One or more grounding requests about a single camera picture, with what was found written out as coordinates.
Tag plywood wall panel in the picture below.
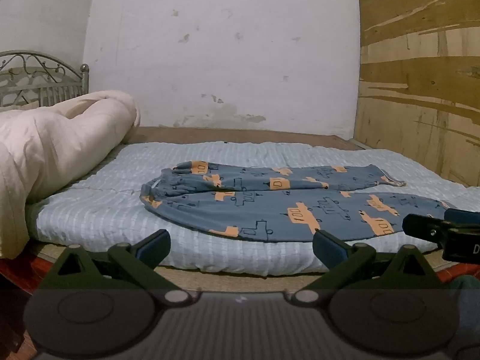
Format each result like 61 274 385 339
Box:
354 0 480 188

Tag blue pants with orange print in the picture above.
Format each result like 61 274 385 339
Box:
139 160 460 243

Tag light blue quilted mattress pad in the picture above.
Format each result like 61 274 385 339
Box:
28 142 480 277

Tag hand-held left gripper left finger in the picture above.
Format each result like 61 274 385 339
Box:
37 229 193 305

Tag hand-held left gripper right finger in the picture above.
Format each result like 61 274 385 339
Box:
290 230 442 305

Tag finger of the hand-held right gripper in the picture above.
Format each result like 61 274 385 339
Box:
402 214 451 241

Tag cream duvet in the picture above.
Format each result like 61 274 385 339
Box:
0 90 141 260

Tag metal scrollwork headboard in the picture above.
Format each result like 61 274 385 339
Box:
0 50 91 112

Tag dark teal cloth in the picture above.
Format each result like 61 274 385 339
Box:
448 275 480 349

